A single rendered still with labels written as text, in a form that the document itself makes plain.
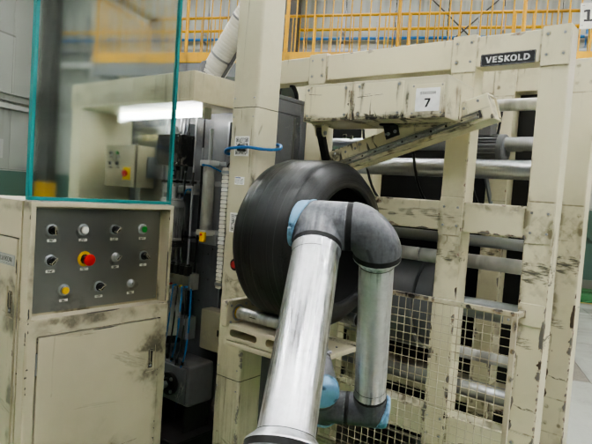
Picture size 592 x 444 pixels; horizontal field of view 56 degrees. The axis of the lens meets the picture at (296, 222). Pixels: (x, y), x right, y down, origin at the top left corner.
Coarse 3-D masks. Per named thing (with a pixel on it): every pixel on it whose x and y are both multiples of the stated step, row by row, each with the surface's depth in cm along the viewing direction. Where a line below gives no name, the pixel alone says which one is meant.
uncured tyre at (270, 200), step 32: (288, 160) 196; (320, 160) 189; (256, 192) 182; (288, 192) 174; (320, 192) 175; (352, 192) 210; (256, 224) 176; (256, 256) 176; (288, 256) 170; (352, 256) 218; (256, 288) 181; (352, 288) 211
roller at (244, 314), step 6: (240, 312) 198; (246, 312) 196; (252, 312) 195; (258, 312) 194; (240, 318) 198; (246, 318) 196; (252, 318) 194; (258, 318) 192; (264, 318) 191; (270, 318) 189; (276, 318) 188; (264, 324) 191; (270, 324) 189; (276, 324) 187
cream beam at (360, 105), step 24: (312, 96) 220; (336, 96) 213; (360, 96) 206; (384, 96) 200; (408, 96) 194; (456, 96) 192; (312, 120) 220; (336, 120) 213; (360, 120) 207; (384, 120) 203; (408, 120) 199; (432, 120) 195; (456, 120) 194
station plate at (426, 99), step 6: (420, 90) 191; (426, 90) 190; (432, 90) 188; (438, 90) 187; (420, 96) 191; (426, 96) 190; (432, 96) 188; (438, 96) 187; (420, 102) 191; (426, 102) 190; (432, 102) 188; (438, 102) 187; (420, 108) 191; (426, 108) 190; (432, 108) 188; (438, 108) 187
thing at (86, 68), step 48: (48, 0) 169; (96, 0) 181; (144, 0) 195; (48, 48) 170; (96, 48) 182; (144, 48) 197; (48, 96) 171; (96, 96) 184; (144, 96) 199; (48, 144) 173; (96, 144) 185; (144, 144) 200; (48, 192) 174; (96, 192) 187; (144, 192) 202
